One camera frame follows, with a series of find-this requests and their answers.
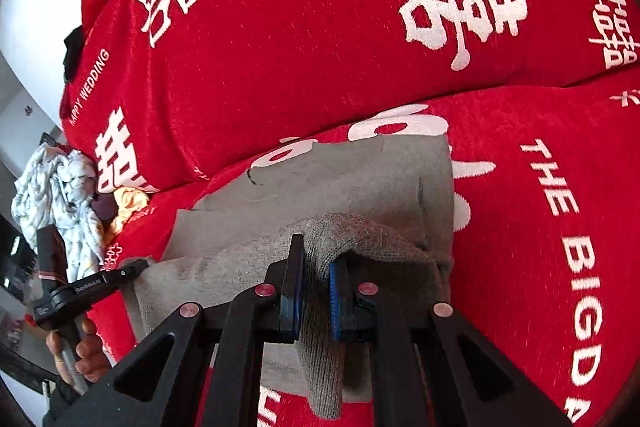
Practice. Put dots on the black cloth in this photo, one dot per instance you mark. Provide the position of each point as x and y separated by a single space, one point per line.
74 49

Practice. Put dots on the grey knit sweater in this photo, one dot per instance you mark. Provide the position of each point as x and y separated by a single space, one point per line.
350 177

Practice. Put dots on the red printed sofa backrest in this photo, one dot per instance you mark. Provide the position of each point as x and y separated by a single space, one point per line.
310 32

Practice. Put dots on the person's left hand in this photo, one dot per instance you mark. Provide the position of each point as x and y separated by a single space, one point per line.
92 354

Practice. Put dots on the red printed sofa seat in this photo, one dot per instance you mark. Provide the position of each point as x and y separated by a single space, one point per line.
525 257

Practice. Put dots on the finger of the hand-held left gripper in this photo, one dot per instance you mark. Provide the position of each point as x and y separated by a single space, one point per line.
117 274

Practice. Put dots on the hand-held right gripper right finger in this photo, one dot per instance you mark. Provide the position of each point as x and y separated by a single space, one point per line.
336 302

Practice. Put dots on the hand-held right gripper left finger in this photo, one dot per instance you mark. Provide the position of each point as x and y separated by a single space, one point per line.
297 297

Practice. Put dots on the orange cloth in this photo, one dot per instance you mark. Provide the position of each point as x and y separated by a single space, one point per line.
130 202

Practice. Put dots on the white grey patterned cloth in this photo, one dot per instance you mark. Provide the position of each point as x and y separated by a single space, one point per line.
60 197

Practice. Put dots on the dark purple cloth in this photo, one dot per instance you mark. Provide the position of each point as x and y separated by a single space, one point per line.
104 207

